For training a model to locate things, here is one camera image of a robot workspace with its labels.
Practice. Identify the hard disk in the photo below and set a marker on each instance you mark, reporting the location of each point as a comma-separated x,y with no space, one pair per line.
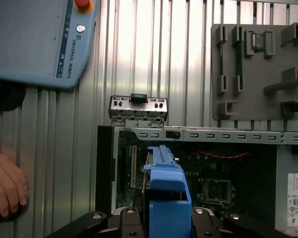
166,181

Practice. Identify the small CPU plate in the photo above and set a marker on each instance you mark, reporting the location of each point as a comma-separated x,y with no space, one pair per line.
257,42

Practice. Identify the CPU socket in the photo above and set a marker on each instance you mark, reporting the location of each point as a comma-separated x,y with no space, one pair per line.
217,191

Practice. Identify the black open PC case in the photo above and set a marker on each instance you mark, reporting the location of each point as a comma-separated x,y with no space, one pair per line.
238,136

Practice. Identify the black case switch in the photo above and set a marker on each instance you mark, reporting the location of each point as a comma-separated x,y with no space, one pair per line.
172,135

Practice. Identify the green motherboard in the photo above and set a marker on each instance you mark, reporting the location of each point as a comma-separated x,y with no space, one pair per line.
208,171

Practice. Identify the black bracket latch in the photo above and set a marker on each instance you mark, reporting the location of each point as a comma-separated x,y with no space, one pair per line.
138,97

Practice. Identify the green RAM stick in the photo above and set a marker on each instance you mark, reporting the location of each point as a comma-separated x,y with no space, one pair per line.
239,67

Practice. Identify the grey power supply unit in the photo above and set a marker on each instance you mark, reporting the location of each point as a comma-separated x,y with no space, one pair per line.
283,173

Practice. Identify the person's bare hand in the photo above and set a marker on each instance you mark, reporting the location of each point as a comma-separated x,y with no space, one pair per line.
7,181

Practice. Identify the grey metal slot bracket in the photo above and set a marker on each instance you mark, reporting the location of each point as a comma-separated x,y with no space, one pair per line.
139,109

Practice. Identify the grey parts rack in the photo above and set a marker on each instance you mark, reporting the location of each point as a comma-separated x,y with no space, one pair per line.
258,74

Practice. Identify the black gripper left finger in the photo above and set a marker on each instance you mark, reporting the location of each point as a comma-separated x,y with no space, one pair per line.
131,223

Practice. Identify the cream expansion slot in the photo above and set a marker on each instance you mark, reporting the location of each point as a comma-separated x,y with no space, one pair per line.
133,168

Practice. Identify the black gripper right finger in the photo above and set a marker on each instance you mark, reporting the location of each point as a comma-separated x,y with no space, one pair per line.
203,223

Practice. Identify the small round black tool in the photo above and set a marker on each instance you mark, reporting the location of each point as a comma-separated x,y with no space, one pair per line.
15,216

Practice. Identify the pale blue teach pendant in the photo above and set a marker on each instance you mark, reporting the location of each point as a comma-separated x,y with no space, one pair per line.
27,37

